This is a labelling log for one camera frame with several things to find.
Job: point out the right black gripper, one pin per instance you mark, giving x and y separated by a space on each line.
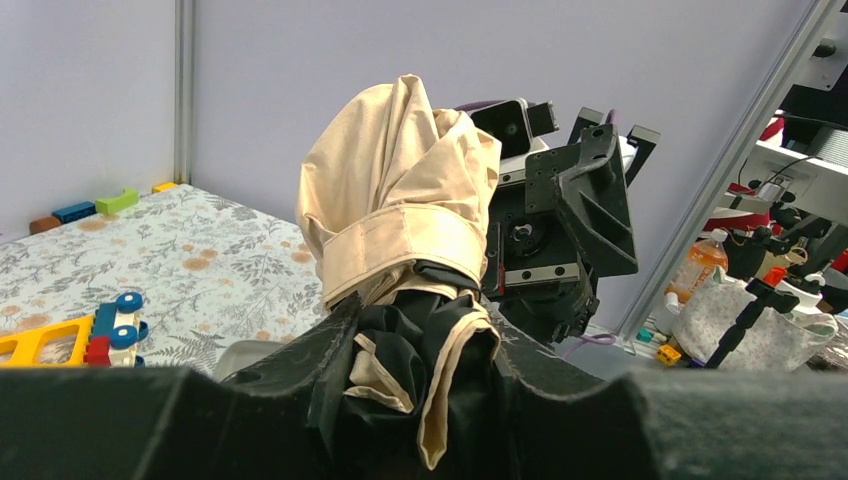
559 222

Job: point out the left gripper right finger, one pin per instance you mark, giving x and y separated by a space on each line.
558 422

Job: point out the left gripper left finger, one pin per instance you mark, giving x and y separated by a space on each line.
270 420

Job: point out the beige umbrella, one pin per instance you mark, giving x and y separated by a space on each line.
393 204

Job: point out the black tripod stand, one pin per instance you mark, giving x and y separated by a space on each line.
766 296

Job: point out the orange drink bottle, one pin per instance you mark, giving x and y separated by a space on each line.
699 263

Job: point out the yellow toy with blue wheels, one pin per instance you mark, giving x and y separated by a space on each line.
110 337

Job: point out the yellow block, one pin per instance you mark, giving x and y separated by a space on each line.
163 187

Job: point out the green arch block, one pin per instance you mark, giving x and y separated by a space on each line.
112 205

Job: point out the blue block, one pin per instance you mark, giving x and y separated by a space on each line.
75 212

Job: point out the brown block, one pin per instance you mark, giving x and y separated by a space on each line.
44 224

